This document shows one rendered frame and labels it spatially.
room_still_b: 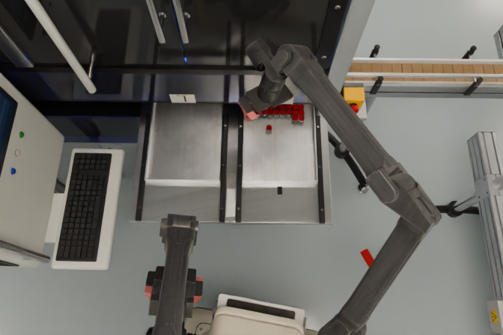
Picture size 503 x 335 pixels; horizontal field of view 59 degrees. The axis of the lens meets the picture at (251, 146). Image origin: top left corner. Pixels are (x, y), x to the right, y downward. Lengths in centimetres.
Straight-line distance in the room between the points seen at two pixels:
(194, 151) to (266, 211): 34
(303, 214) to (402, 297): 108
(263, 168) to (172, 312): 84
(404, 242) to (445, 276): 163
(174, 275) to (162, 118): 89
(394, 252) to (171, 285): 46
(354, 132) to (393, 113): 182
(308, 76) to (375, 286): 48
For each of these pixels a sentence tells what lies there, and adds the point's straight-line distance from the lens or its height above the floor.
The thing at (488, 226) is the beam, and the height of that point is 49.
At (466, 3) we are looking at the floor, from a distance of 341.
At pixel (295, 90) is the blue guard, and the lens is 149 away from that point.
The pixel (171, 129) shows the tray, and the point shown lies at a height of 88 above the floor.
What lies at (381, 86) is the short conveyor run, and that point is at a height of 93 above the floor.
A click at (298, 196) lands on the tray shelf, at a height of 88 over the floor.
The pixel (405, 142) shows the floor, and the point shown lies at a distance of 273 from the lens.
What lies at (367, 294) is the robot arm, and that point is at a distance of 106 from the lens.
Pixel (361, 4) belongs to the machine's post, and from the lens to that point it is 116.
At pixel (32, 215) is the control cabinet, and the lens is 166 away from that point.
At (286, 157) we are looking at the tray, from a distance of 161.
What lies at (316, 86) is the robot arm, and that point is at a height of 151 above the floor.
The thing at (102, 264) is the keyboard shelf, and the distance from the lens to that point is 168.
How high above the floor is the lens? 239
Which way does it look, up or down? 68 degrees down
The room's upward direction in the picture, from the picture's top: straight up
